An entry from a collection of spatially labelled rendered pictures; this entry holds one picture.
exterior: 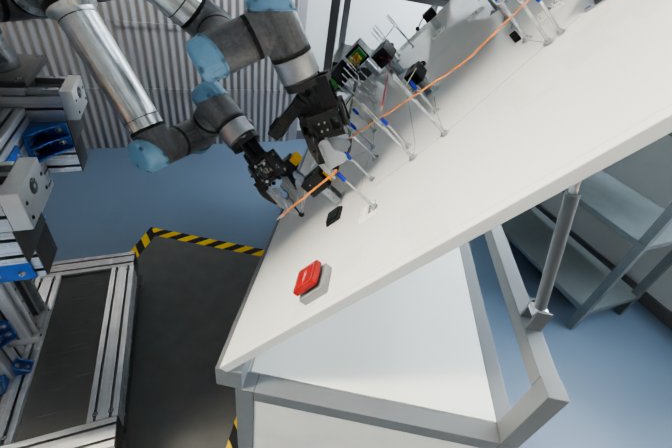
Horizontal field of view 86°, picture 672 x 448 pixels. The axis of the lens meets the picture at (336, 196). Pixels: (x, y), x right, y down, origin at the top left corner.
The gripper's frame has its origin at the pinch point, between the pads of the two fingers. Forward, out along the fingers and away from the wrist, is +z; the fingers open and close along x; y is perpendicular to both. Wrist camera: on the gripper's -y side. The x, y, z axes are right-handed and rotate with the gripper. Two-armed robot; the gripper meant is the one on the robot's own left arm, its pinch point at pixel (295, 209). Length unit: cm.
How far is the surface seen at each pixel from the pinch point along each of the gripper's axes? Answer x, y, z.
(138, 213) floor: -61, -160, -58
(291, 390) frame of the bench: -25.1, 6.0, 30.0
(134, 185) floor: -56, -182, -80
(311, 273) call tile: -7.7, 26.4, 10.1
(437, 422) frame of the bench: -5, 13, 54
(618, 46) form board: 38, 52, 8
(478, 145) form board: 22.9, 39.4, 9.1
